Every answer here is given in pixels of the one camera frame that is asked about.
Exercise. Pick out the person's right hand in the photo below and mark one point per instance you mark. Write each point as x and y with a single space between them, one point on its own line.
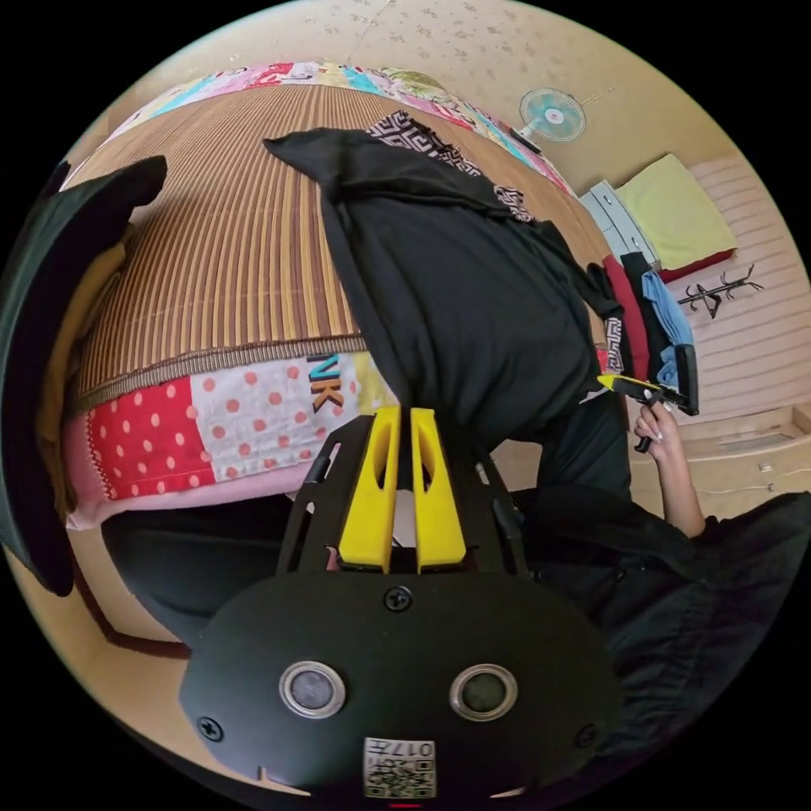
664 434

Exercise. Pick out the teal wall fan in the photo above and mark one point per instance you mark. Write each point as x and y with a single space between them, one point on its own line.
552 114

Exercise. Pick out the bed with woven mat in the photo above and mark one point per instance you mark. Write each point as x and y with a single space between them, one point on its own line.
222 253

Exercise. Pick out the grey cupboard with yellow blanket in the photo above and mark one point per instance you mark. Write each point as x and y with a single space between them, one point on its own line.
678 215

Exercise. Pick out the person's right forearm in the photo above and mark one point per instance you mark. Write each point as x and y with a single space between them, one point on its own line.
683 494

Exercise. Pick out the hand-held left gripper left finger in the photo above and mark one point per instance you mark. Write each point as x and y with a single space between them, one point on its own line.
370 494

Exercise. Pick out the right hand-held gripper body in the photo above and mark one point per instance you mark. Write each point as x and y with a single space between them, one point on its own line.
665 396

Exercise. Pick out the black shirt with patterned trim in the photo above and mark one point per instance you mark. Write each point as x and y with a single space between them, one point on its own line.
456 285

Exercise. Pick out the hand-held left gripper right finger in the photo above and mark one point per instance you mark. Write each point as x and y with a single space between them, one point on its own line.
440 507

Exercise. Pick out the person's body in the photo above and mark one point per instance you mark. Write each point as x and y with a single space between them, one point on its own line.
633 570

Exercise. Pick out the black coat rack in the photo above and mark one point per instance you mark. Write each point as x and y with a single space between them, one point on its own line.
719 293

